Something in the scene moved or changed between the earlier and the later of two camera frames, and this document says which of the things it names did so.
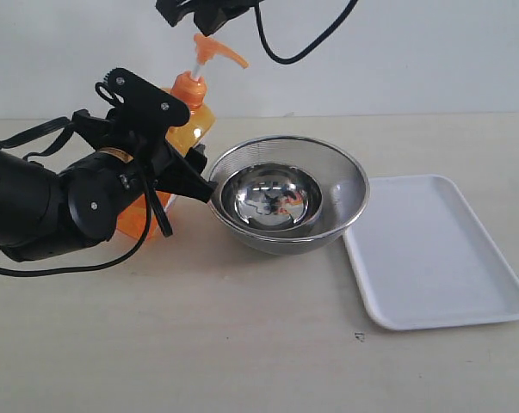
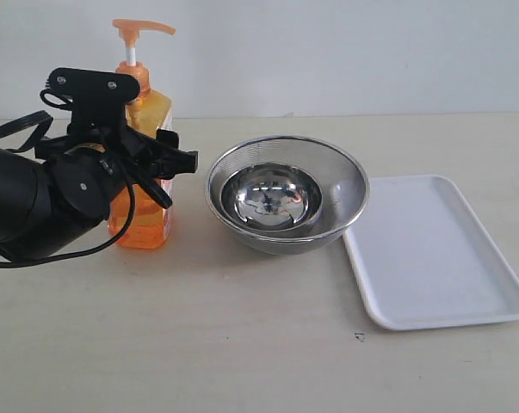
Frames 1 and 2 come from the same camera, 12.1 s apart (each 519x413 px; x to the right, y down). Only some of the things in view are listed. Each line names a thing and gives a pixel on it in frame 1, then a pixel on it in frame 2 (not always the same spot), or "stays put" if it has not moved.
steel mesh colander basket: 287,194 stays put
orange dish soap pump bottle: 188,88 to 151,224
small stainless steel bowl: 271,197 stays put
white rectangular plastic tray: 421,258 stays put
